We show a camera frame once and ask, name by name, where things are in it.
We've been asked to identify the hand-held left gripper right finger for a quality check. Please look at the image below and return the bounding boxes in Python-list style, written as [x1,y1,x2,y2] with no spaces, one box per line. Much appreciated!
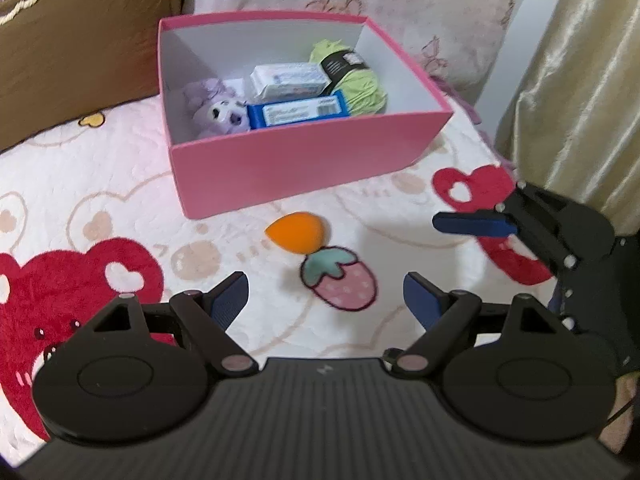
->
[387,271,558,376]

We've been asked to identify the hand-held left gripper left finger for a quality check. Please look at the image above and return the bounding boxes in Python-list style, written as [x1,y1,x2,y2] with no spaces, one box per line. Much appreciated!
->
[92,271,258,376]

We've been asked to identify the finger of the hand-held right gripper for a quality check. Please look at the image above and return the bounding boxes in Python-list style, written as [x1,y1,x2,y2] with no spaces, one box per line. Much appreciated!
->
[432,180,617,282]

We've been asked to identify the orange makeup sponge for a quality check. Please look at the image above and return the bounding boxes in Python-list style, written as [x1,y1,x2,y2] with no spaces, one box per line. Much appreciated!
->
[265,212,328,253]

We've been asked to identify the pink cardboard box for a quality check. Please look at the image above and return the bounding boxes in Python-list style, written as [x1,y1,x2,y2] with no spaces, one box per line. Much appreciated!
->
[159,10,453,220]

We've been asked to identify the green yarn ball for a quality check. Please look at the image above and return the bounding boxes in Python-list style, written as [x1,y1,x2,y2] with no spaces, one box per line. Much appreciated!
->
[309,40,390,116]

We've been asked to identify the purple plush toy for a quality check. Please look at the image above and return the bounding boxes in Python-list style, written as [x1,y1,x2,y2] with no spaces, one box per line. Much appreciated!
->
[182,77,251,138]

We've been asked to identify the blue wipes packet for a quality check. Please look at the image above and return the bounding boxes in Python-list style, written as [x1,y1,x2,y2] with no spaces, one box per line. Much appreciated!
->
[246,91,351,131]

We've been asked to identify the white soap packet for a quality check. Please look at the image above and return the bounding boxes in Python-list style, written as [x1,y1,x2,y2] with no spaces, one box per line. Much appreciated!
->
[249,62,328,101]

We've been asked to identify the person's right forearm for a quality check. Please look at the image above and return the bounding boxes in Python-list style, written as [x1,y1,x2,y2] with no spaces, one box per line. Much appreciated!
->
[597,375,640,461]

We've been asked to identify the purple ruffled bedsheet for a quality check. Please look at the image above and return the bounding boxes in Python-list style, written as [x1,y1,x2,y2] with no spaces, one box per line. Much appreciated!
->
[440,77,518,173]

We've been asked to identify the bear printed blanket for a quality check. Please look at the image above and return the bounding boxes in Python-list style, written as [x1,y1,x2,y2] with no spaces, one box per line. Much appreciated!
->
[0,95,640,466]

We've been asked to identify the beige curtain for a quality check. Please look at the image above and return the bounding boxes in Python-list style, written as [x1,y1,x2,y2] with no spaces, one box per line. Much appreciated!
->
[495,0,640,233]

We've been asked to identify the pink floral pillow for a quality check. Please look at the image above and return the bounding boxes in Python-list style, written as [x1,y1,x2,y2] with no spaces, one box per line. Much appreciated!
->
[192,0,526,126]

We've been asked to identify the brown embroidered pillow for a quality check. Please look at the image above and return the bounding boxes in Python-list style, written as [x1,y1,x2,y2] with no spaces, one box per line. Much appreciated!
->
[0,0,183,153]

